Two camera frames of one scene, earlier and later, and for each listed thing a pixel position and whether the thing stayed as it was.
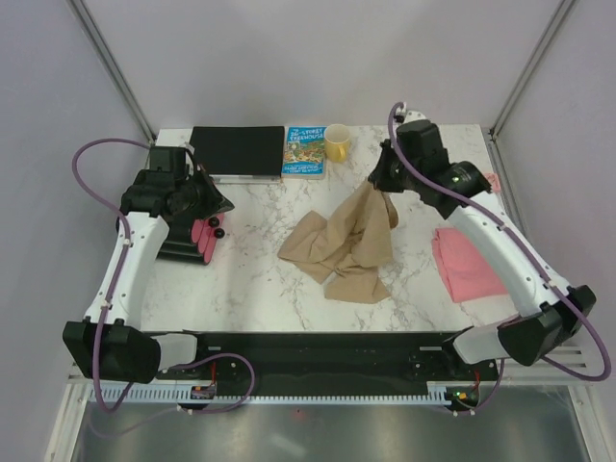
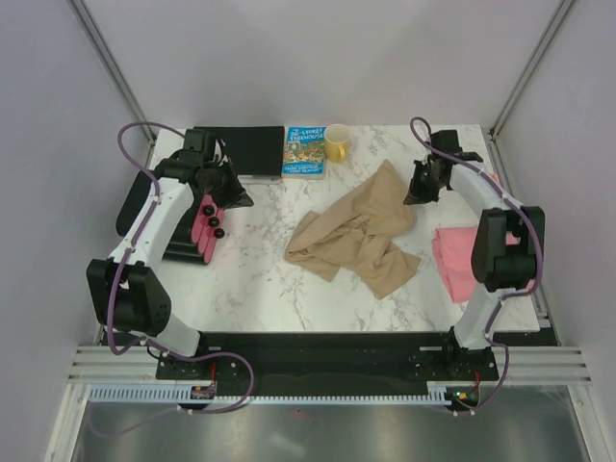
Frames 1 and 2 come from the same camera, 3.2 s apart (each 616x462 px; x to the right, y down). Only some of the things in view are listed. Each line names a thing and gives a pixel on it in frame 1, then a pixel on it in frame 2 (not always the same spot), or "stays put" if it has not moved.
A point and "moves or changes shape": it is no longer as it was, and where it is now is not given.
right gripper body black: [393, 173] to [432, 186]
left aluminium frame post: [108, 60] stays put
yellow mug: [337, 142] stays put
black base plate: [329, 359] stays put
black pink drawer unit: [192, 240] stays put
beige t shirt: [346, 251] moves or changes shape
